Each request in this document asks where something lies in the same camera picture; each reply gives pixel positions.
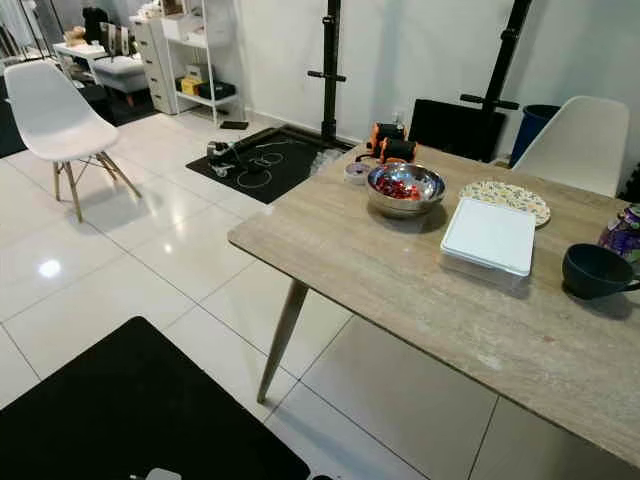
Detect small grey black device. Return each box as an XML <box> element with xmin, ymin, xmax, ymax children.
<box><xmin>204</xmin><ymin>139</ymin><xmax>247</xmax><ymax>168</ymax></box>

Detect black mug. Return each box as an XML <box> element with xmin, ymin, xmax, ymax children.
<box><xmin>561</xmin><ymin>242</ymin><xmax>640</xmax><ymax>302</ymax></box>

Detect metal bowl red contents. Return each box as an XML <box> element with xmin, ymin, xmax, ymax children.
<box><xmin>365</xmin><ymin>161</ymin><xmax>448</xmax><ymax>220</ymax></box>

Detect small yellow box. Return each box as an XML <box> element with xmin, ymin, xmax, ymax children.
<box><xmin>179</xmin><ymin>75</ymin><xmax>207</xmax><ymax>97</ymax></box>

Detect white open shelf unit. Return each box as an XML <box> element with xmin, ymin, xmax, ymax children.
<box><xmin>165</xmin><ymin>0</ymin><xmax>242</xmax><ymax>120</ymax></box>

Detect black metal stand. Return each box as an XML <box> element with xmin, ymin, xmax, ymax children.
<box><xmin>459</xmin><ymin>0</ymin><xmax>534</xmax><ymax>112</ymax></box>
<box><xmin>307</xmin><ymin>0</ymin><xmax>350</xmax><ymax>142</ymax></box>

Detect white padded stool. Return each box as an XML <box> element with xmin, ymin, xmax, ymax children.
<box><xmin>93</xmin><ymin>55</ymin><xmax>149</xmax><ymax>101</ymax></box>

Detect small white side table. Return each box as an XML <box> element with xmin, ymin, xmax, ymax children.
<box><xmin>52</xmin><ymin>40</ymin><xmax>121</xmax><ymax>86</ymax></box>

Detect light wooden table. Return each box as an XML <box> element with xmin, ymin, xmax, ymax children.
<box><xmin>227</xmin><ymin>140</ymin><xmax>640</xmax><ymax>471</ymax></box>

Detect blue bin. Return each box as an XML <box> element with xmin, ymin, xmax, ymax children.
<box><xmin>507</xmin><ymin>103</ymin><xmax>562</xmax><ymax>167</ymax></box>

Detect orange black tool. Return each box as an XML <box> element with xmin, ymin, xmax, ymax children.
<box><xmin>379</xmin><ymin>137</ymin><xmax>420</xmax><ymax>165</ymax></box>
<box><xmin>367</xmin><ymin>121</ymin><xmax>407</xmax><ymax>153</ymax></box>

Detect clear plastic bag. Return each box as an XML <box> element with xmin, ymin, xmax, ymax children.
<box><xmin>304</xmin><ymin>149</ymin><xmax>347</xmax><ymax>180</ymax></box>

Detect patterned round plate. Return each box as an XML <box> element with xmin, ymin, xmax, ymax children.
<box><xmin>459</xmin><ymin>179</ymin><xmax>554</xmax><ymax>228</ymax></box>

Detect black box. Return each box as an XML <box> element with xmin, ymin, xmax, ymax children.
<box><xmin>406</xmin><ymin>97</ymin><xmax>509</xmax><ymax>164</ymax></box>

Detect white drawer cabinet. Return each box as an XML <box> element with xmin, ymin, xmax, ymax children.
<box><xmin>134</xmin><ymin>10</ymin><xmax>184</xmax><ymax>115</ymax></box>

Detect white lidded container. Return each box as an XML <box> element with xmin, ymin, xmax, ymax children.
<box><xmin>439</xmin><ymin>195</ymin><xmax>539</xmax><ymax>290</ymax></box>

